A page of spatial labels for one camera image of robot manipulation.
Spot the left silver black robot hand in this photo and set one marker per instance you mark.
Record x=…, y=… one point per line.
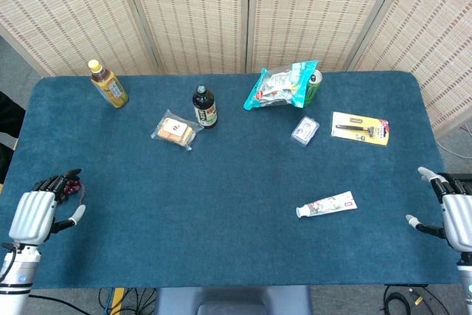
x=31, y=215

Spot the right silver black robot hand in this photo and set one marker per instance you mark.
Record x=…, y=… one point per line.
x=459, y=219

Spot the white floral toothpaste tube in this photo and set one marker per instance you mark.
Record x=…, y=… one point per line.
x=328, y=204

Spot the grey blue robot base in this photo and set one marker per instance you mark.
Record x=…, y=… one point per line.
x=232, y=300

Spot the yellow tea bottle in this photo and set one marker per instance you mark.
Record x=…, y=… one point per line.
x=110, y=90

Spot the dark glass sauce bottle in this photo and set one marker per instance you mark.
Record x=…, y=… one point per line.
x=204, y=108

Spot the dark red grape bunch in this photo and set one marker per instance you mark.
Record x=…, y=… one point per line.
x=72, y=186

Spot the black fabric object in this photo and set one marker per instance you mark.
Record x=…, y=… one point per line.
x=9, y=112

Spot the razor in yellow blister pack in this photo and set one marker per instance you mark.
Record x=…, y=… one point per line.
x=359, y=128

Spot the clear bag of biscuits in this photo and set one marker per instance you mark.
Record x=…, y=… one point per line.
x=175, y=130

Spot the small clear plastic box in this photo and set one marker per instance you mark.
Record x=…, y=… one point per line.
x=305, y=130

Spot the bamboo folding screen panel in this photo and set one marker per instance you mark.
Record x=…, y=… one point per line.
x=73, y=16
x=317, y=9
x=435, y=34
x=191, y=16

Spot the blue felt table cover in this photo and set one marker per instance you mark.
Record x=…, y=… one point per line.
x=221, y=182

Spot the green drink can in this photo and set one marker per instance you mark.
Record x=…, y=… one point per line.
x=314, y=88

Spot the teal snack bag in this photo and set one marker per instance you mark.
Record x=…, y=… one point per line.
x=276, y=86

